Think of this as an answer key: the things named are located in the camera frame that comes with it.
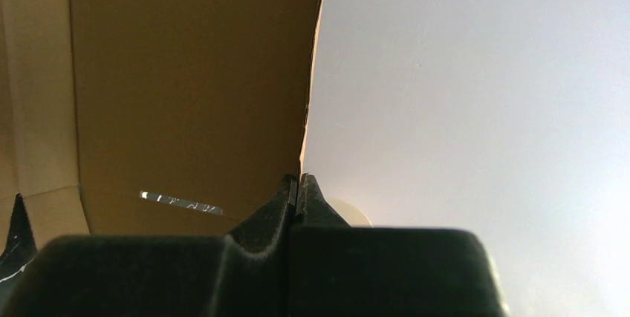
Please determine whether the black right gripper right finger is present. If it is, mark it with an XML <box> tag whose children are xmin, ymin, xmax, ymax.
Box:
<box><xmin>290</xmin><ymin>174</ymin><xmax>508</xmax><ymax>316</ymax></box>

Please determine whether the brown cardboard box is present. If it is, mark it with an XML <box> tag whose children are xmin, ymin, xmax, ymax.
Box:
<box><xmin>1</xmin><ymin>0</ymin><xmax>322</xmax><ymax>247</ymax></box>

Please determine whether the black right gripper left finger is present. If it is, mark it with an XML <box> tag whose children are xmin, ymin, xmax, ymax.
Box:
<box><xmin>1</xmin><ymin>175</ymin><xmax>298</xmax><ymax>316</ymax></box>

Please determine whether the white cylindrical container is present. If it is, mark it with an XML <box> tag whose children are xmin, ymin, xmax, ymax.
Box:
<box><xmin>326</xmin><ymin>197</ymin><xmax>373</xmax><ymax>227</ymax></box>

